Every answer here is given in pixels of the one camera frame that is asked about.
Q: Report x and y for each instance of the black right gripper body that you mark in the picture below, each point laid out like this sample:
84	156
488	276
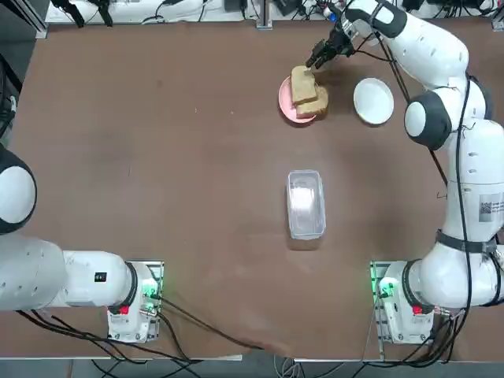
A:
336	45

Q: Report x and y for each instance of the brown bread slice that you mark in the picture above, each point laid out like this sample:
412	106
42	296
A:
303	84
319	104

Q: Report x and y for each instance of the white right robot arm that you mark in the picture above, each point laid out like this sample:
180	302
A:
433	51

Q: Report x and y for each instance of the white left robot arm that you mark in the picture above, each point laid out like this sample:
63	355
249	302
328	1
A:
59	275

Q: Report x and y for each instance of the pink round plate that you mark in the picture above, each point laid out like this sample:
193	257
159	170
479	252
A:
285	98

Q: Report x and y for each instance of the white round plate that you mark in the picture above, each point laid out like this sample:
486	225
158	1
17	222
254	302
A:
373	101

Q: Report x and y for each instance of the black electronic device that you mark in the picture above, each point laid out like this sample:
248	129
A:
289	7

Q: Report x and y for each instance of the clear plastic container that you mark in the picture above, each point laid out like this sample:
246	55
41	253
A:
306	204

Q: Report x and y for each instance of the aluminium camera post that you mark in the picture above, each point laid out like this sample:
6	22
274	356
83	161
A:
264	15

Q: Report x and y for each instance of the aluminium frame profile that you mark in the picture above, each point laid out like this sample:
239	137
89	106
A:
498	21
40	27

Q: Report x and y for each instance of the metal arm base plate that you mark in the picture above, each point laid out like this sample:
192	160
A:
157	271
376	275

